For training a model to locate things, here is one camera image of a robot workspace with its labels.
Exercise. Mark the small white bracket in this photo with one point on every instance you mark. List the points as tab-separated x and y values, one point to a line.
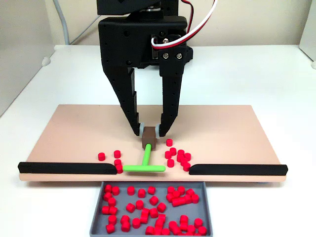
45	61
313	65

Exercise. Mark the long red cylinder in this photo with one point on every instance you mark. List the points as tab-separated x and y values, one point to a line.
178	202

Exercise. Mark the grey tray container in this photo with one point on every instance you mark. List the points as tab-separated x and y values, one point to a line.
123	198

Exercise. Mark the red cylindrical granule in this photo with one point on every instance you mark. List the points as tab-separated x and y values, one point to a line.
119	169
101	156
105	209
125	225
161	217
195	198
181	190
130	190
111	201
139	204
173	225
145	211
183	225
168	154
169	197
165	231
153	212
186	166
115	190
112	219
153	200
151	190
108	188
187	156
136	223
202	230
130	208
158	230
176	230
150	230
189	192
176	193
117	162
169	142
184	161
161	207
198	223
170	189
107	196
184	218
179	158
173	151
159	223
117	154
190	228
125	219
170	162
144	219
141	193
113	210
181	153
110	228

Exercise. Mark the black guide rail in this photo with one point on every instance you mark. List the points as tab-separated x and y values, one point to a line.
237	169
61	168

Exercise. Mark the beige flat board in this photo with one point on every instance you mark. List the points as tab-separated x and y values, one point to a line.
74	128

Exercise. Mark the green T pusher brown block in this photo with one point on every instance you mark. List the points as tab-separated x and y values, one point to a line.
144	168

